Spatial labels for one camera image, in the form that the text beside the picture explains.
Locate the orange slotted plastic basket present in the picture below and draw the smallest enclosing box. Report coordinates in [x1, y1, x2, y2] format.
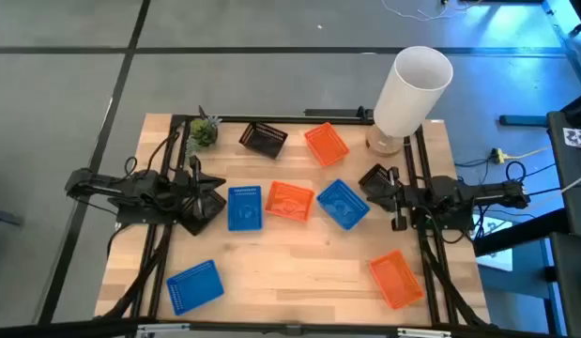
[303, 121, 351, 168]
[264, 180, 316, 223]
[368, 249, 426, 311]

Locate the potted green succulent plant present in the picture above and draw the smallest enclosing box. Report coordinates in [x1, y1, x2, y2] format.
[183, 104, 223, 159]

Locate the yellow power plug with cable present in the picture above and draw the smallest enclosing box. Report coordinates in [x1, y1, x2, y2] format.
[489, 145, 553, 164]

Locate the table lamp with white shade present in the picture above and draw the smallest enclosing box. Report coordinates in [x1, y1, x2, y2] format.
[364, 45, 455, 158]

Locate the thin white floor cable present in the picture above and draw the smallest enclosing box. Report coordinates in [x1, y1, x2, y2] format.
[379, 0, 483, 23]

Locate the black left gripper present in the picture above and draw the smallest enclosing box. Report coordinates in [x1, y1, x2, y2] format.
[175, 156, 227, 218]

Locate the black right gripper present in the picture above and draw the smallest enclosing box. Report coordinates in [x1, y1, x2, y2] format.
[364, 166, 419, 232]

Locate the black slotted plastic basket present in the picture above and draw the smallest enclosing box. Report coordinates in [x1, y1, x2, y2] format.
[237, 121, 290, 161]
[178, 186, 228, 238]
[358, 162, 396, 201]

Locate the black side cart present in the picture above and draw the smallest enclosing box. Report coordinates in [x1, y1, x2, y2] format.
[472, 91, 581, 338]

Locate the black bracket bar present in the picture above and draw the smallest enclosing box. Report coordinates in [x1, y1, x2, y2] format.
[303, 106, 375, 119]

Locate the blue slotted plastic basket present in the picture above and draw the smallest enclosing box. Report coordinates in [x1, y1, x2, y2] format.
[315, 177, 372, 232]
[226, 185, 265, 233]
[165, 258, 225, 317]

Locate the white printed marker sheet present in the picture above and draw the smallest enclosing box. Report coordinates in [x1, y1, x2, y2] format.
[562, 127, 581, 149]

